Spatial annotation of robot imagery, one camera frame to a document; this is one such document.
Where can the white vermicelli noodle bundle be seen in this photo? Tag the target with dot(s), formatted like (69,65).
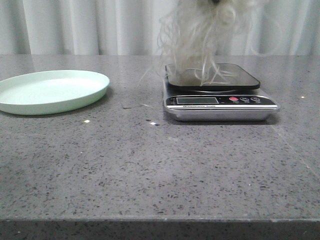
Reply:
(191,34)

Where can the silver black kitchen scale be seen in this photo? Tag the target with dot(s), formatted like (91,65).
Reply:
(231,94)

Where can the mint green plastic plate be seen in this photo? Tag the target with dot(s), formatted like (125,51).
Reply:
(51,92)

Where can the white pleated curtain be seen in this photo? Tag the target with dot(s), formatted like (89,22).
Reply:
(131,27)

